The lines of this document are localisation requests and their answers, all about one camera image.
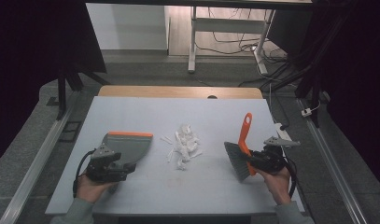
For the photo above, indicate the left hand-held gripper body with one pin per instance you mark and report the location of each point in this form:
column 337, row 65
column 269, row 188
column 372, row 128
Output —
column 100, row 169

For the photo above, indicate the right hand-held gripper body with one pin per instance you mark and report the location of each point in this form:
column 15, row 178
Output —
column 273, row 161

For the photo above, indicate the grey dustpan with orange edge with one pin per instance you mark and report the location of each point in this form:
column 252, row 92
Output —
column 128, row 146

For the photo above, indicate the pile of white paper scraps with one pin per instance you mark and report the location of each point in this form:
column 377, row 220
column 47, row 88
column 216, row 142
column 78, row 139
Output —
column 186, row 144

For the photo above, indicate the person's left hand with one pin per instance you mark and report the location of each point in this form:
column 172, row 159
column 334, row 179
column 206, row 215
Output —
column 91, row 190

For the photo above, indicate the person's right hand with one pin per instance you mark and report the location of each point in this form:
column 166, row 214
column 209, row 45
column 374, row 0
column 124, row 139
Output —
column 279, row 186

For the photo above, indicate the white power strip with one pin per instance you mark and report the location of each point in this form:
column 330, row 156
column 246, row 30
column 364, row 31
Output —
column 281, row 132

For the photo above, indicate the black power plug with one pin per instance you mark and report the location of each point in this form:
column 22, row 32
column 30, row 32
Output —
column 284, row 127

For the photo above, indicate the white adapter plug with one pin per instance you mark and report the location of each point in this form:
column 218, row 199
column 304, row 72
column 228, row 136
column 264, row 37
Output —
column 306, row 112

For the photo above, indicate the wooden table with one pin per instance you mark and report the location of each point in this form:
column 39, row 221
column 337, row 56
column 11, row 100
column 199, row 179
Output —
column 178, row 92

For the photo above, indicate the black curtain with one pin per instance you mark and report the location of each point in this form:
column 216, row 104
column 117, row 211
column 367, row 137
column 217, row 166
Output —
column 22, row 62
column 365, row 93

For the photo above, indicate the white panel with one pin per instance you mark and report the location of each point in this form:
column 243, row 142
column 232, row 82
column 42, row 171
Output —
column 127, row 26

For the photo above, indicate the black floor bracket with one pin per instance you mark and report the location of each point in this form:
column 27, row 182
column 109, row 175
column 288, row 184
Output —
column 70, row 132

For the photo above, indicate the aluminium rail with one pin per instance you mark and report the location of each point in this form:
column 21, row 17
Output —
column 334, row 168
column 38, row 161

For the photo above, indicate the white desk frame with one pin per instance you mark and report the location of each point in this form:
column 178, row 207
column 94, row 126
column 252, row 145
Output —
column 192, row 46

